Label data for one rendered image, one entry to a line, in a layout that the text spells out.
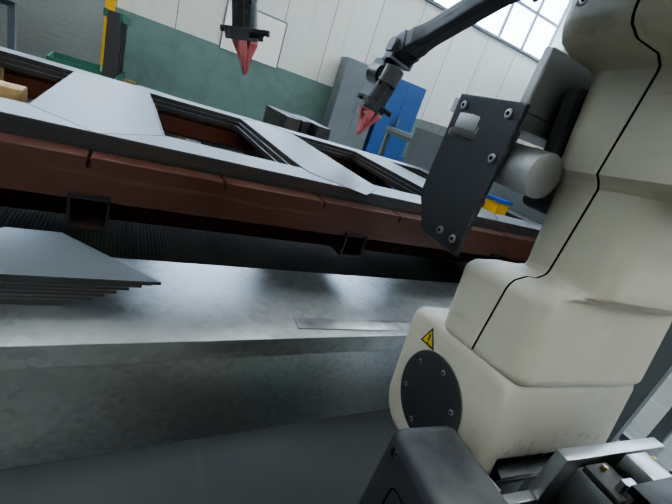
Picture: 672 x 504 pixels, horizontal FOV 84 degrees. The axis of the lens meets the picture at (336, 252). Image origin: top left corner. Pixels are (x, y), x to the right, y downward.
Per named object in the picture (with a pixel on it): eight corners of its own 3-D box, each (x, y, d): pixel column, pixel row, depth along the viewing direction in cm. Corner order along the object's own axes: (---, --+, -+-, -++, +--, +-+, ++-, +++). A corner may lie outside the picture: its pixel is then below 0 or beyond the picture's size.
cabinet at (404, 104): (363, 159, 910) (392, 74, 842) (355, 154, 950) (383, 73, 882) (397, 169, 953) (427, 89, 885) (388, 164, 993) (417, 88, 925)
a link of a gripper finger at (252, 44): (222, 71, 92) (220, 27, 87) (251, 73, 95) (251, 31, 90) (227, 75, 87) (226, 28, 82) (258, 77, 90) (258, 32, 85)
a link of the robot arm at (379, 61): (398, 35, 101) (420, 52, 106) (376, 34, 110) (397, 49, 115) (377, 79, 104) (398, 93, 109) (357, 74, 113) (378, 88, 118)
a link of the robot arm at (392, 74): (395, 60, 103) (409, 72, 106) (383, 58, 108) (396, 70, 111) (382, 84, 104) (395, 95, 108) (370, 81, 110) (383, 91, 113)
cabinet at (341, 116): (321, 147, 863) (349, 56, 794) (315, 143, 903) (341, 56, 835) (359, 158, 905) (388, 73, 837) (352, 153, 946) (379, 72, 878)
